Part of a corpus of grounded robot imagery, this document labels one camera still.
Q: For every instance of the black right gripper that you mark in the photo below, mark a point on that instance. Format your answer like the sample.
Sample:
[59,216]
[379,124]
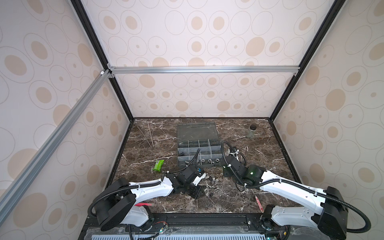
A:
[225,174]

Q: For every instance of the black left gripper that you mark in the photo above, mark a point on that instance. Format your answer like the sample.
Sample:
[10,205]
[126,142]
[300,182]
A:
[196,193]

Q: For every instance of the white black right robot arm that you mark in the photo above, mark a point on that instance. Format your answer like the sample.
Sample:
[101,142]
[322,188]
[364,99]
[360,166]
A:
[322,209]

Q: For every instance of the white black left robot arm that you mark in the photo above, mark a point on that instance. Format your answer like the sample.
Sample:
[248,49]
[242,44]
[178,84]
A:
[118,203]

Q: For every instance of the pile of nuts and screws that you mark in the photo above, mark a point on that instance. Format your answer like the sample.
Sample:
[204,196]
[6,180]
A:
[214,186]

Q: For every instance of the green plastic object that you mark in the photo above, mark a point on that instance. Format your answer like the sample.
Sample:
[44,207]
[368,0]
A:
[158,165]

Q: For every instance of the small glass jar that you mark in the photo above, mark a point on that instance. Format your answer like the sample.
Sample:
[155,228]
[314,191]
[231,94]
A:
[251,131]

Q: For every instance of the clear plastic organizer box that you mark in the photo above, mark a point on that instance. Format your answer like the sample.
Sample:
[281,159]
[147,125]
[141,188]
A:
[199,136]

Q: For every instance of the pink marker pen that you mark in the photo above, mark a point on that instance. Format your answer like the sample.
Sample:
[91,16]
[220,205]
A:
[144,204]

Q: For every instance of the pink handled metal spoon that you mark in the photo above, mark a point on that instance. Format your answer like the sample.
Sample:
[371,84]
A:
[259,204]

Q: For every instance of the black base frame rail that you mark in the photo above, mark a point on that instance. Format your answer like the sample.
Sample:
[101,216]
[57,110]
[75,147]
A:
[201,227]

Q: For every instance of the horizontal aluminium rail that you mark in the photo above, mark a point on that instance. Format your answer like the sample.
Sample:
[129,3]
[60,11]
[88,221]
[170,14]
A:
[205,69]

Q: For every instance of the diagonal aluminium rail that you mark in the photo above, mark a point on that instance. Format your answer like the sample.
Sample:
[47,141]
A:
[20,185]

